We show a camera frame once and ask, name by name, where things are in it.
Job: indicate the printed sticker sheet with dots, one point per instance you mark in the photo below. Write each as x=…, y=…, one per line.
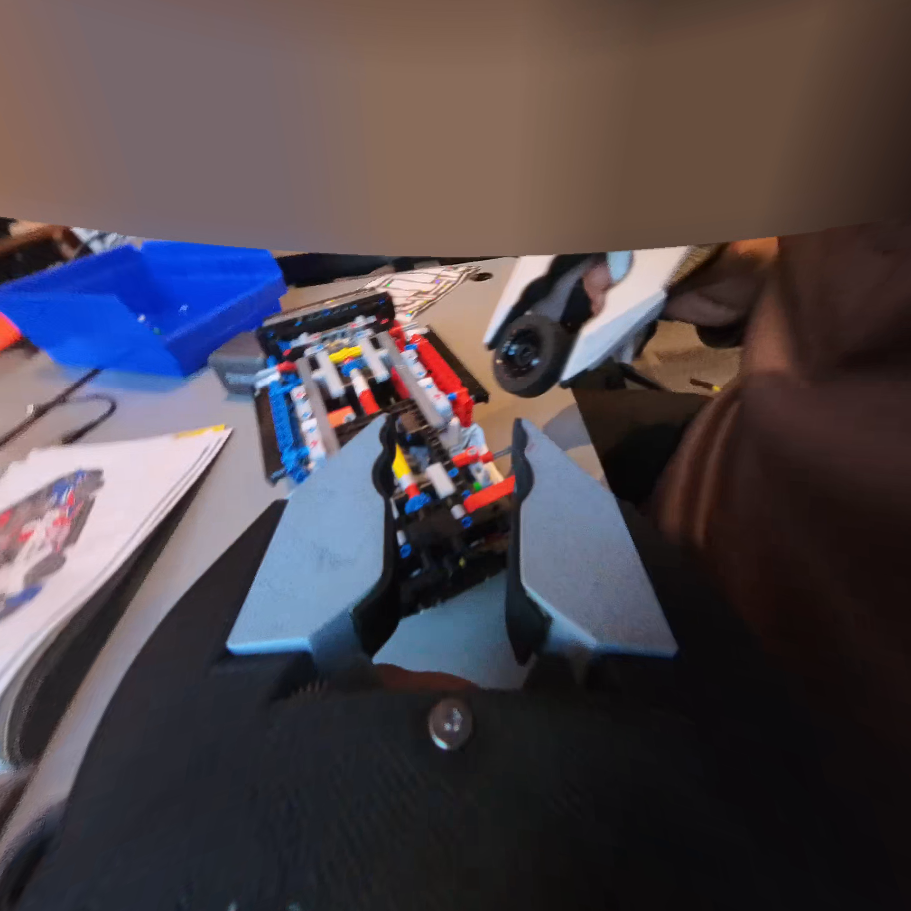
x=420, y=285

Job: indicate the black toy car wheel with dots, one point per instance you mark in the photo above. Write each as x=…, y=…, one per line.
x=527, y=356

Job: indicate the open instruction booklet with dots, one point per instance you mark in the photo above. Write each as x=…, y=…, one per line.
x=128, y=484

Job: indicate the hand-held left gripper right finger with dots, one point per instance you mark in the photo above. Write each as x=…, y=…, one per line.
x=591, y=569

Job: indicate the blue plastic bin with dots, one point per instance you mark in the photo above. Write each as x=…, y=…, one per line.
x=107, y=320

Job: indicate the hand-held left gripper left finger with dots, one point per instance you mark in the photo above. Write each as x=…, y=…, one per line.
x=313, y=569

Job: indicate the toy brick car chassis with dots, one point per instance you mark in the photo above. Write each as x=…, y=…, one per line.
x=356, y=356

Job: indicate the grey desk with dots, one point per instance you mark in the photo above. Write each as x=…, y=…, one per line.
x=213, y=512

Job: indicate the dark grey power adapter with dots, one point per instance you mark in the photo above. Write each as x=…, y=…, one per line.
x=238, y=363

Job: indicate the person's right hand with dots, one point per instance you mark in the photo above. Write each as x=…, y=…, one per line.
x=726, y=285

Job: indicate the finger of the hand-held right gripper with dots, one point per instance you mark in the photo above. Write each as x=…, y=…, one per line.
x=626, y=313
x=516, y=299

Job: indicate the person's dark brown clothing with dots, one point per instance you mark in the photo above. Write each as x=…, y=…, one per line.
x=783, y=498

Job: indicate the orange plastic object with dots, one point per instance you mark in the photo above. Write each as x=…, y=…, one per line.
x=7, y=331

